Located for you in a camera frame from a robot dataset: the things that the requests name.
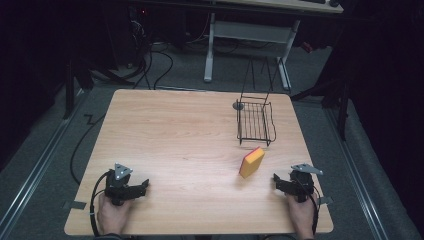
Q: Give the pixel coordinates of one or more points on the white metal desk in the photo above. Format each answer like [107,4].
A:
[253,36]

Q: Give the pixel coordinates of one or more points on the grey tape strip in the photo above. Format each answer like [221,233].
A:
[325,200]
[74,205]

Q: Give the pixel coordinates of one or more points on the person's right hand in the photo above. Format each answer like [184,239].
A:
[301,216]

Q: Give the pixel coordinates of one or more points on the aluminium floor rail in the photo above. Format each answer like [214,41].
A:
[33,166]
[353,173]

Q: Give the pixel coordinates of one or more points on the person's left hand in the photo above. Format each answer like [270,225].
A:
[112,215]

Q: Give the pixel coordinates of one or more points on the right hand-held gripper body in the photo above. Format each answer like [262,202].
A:
[299,185]

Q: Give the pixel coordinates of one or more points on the black metal stand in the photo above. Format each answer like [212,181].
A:
[71,83]
[336,100]

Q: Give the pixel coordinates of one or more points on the yellow sponge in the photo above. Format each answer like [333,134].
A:
[252,162]

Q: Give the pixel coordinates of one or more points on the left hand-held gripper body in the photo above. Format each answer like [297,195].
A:
[117,186]

